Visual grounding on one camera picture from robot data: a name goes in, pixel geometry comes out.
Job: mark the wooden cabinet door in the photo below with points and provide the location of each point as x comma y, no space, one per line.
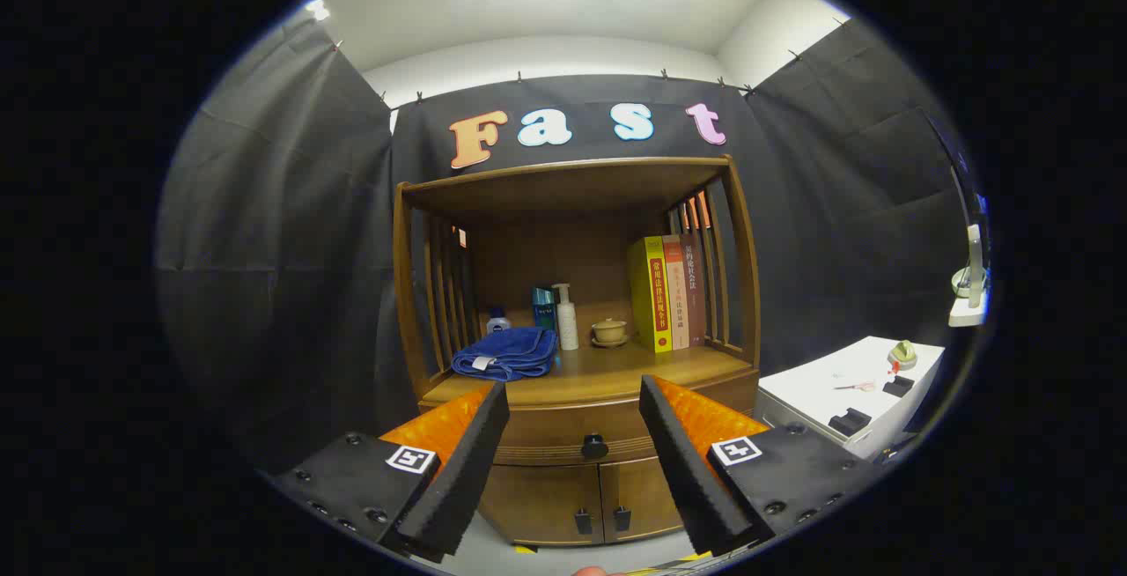
537,497
647,492

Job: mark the orange and cream book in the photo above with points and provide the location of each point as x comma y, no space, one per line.
676,294

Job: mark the wooden cabinet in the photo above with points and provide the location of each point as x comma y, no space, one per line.
563,250

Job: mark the pale green tape roll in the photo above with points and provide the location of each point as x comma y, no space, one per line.
902,354

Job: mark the teal blue box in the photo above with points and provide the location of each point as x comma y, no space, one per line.
543,307

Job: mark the brown book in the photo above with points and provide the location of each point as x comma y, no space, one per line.
694,294

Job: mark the yellow book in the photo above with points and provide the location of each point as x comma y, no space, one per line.
651,294

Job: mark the beige teacup with saucer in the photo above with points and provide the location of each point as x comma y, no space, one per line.
609,330

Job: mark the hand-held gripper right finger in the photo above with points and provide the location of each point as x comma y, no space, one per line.
691,470

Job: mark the small black block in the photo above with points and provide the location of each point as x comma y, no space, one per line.
898,387

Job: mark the small blue-capped white bottle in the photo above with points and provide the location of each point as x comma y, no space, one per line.
498,324

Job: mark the blue folded towel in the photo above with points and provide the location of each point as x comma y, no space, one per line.
511,351

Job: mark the large black block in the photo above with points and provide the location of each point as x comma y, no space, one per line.
850,422

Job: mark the black backdrop cloth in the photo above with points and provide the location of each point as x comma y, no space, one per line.
282,250

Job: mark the white stand device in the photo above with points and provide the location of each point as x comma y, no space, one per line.
973,268

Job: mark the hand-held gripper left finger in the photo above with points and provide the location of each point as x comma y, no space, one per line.
458,470

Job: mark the wooden drawer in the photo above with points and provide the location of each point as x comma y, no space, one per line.
563,426

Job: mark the white pump bottle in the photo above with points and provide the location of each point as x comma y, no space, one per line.
568,325

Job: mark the black drawer knob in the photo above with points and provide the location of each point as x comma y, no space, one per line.
594,446

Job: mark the white side table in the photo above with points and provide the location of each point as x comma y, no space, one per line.
819,387

